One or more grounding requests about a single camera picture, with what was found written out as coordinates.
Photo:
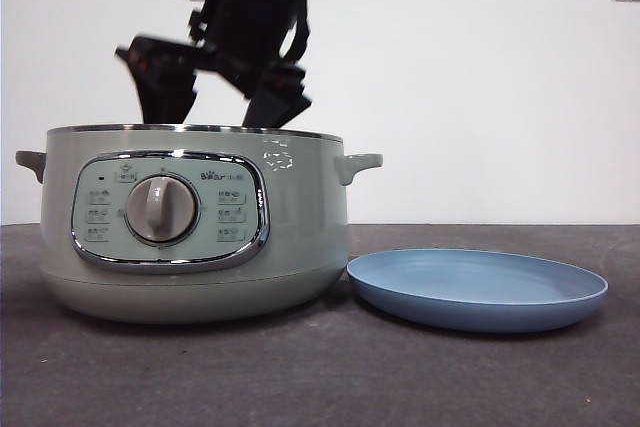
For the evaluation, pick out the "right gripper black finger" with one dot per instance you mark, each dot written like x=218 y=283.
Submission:
x=277 y=102
x=162 y=82

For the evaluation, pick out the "pale green electric steamer pot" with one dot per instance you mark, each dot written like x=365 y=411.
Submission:
x=300 y=227

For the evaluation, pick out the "blue round plate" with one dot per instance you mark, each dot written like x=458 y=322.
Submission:
x=475 y=292

